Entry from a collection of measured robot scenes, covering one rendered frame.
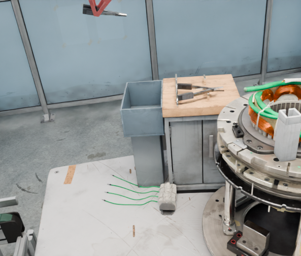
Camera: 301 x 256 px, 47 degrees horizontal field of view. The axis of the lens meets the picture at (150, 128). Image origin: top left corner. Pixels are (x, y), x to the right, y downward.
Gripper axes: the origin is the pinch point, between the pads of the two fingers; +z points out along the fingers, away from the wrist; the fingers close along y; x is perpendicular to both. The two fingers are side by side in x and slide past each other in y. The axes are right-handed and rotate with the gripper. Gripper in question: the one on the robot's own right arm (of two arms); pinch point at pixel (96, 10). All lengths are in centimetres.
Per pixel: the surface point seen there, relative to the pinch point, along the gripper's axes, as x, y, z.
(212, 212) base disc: 34, 49, 23
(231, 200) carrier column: 33, 52, 12
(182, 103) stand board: 22.7, 29.2, 4.6
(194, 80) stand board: 28.9, 16.9, 6.8
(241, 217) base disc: 40, 52, 21
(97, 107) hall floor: 21, -135, 178
